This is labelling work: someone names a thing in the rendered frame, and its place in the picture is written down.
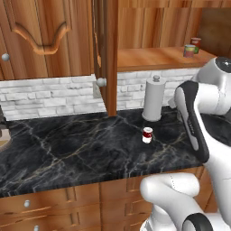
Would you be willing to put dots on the green and red can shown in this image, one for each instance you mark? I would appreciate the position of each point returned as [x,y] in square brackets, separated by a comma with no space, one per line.
[189,51]

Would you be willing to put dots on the round silver drawer knob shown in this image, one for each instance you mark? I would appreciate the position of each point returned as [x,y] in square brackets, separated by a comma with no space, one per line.
[36,228]
[27,203]

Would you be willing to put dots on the wooden cabinet door with carving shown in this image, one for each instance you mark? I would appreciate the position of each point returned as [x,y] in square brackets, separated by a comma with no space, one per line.
[45,36]

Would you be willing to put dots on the white paper towel roll holder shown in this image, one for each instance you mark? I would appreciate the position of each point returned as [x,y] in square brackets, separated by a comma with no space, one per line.
[153,99]

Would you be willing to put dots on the wooden base cabinet door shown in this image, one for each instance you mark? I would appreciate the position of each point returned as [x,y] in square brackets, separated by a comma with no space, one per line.
[207,192]

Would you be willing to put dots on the open wooden cabinet door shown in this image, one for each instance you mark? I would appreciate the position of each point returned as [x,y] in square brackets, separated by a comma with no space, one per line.
[108,54]

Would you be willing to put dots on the wooden cabinet shelf interior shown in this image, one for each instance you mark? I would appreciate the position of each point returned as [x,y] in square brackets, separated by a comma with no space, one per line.
[156,45]

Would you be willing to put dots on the sink basin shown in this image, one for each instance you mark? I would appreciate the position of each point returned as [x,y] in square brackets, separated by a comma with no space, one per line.
[3,141]

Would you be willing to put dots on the dark open cabinet door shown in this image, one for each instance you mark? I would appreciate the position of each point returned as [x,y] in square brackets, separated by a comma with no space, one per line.
[215,31]

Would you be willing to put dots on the red and white can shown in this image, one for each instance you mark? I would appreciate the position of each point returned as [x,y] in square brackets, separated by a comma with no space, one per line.
[147,134]

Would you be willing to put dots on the round silver cabinet knob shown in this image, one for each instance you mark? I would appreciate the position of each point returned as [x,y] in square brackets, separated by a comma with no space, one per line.
[101,81]
[5,57]

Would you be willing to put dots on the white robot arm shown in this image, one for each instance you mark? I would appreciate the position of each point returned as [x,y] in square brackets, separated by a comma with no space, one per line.
[216,156]

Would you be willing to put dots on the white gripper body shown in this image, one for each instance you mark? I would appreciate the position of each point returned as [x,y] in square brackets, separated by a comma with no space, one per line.
[171,103]

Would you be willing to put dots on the wooden drawer front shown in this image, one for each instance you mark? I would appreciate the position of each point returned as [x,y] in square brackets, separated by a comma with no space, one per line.
[126,216]
[123,188]
[66,221]
[60,200]

